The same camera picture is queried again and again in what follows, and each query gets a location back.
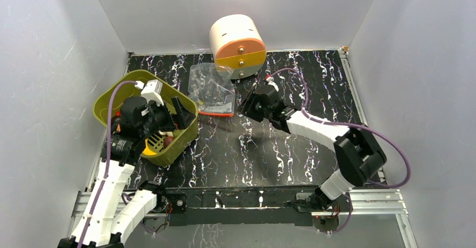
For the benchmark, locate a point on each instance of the dark red toy fruit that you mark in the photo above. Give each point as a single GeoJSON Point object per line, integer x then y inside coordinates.
{"type": "Point", "coordinates": [168, 140]}

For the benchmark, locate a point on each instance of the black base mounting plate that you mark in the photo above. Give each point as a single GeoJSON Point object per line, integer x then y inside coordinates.
{"type": "Point", "coordinates": [242, 205]}

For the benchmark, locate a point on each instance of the white toy mushroom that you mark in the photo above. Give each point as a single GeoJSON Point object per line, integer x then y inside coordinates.
{"type": "Point", "coordinates": [165, 133]}

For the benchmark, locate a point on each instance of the clear zip bag orange zipper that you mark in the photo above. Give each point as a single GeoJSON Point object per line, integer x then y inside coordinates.
{"type": "Point", "coordinates": [210, 87]}

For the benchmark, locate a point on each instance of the aluminium frame rail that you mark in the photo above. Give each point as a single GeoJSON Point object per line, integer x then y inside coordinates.
{"type": "Point", "coordinates": [359, 202]}

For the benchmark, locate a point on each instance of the white cylindrical drawer cabinet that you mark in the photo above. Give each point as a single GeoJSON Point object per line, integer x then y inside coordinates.
{"type": "Point", "coordinates": [236, 43]}

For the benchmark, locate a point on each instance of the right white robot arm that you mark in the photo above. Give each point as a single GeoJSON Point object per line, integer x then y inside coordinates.
{"type": "Point", "coordinates": [358, 155]}

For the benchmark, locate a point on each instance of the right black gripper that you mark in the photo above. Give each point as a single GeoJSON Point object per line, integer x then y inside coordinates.
{"type": "Point", "coordinates": [251, 106]}

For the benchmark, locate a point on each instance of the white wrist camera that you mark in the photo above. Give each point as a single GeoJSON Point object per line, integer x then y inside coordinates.
{"type": "Point", "coordinates": [269, 80]}
{"type": "Point", "coordinates": [152, 91]}

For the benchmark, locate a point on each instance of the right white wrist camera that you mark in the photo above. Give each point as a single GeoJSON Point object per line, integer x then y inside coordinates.
{"type": "Point", "coordinates": [269, 80]}

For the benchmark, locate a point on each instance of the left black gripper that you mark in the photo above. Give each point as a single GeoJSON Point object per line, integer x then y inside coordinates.
{"type": "Point", "coordinates": [182, 117]}

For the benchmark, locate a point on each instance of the yellow toy banana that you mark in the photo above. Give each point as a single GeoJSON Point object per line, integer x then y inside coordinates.
{"type": "Point", "coordinates": [149, 152]}

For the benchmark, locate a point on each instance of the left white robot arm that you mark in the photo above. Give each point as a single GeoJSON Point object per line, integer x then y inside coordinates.
{"type": "Point", "coordinates": [102, 224]}

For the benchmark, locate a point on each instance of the olive green plastic basket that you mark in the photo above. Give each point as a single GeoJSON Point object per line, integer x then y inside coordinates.
{"type": "Point", "coordinates": [111, 101]}

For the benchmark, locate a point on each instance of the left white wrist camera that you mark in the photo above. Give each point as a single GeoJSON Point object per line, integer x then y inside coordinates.
{"type": "Point", "coordinates": [152, 91]}

